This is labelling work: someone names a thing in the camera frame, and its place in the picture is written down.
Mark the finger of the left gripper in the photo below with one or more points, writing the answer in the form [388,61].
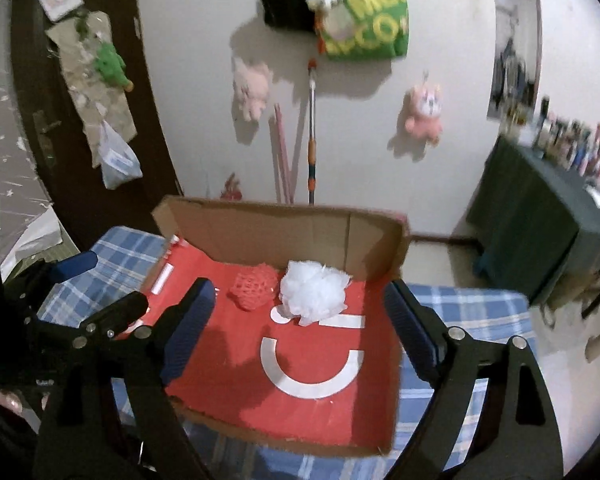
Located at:
[99,328]
[36,282]

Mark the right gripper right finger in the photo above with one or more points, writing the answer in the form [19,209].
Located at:
[517,435]

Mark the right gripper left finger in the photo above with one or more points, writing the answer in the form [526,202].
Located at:
[109,416]

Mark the coral foam net ball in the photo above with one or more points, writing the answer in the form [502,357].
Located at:
[255,287]

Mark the white mesh bath pouf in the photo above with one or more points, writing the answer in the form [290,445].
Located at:
[312,292]

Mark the person's left hand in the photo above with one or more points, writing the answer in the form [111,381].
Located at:
[22,405]

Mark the dark wooden door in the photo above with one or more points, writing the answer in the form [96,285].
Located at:
[84,207]

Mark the blue plaid tablecloth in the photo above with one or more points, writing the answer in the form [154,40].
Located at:
[486,315]

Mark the clear plastic bag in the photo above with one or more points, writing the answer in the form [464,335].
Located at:
[118,162]

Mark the hanging door organizer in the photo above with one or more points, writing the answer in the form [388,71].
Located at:
[94,100]

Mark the cardboard box red lining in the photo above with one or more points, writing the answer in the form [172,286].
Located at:
[330,388]

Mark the green plush dinosaur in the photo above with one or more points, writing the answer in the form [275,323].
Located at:
[111,67]

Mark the dark green side table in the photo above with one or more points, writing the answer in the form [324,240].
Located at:
[535,222]

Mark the pale pink plush bear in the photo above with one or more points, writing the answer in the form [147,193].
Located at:
[251,88]

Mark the pink plush cat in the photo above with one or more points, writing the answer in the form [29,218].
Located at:
[424,110]

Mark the green tote bag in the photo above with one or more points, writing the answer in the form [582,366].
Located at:
[363,30]

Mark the door handle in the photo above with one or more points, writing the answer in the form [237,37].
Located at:
[44,129]

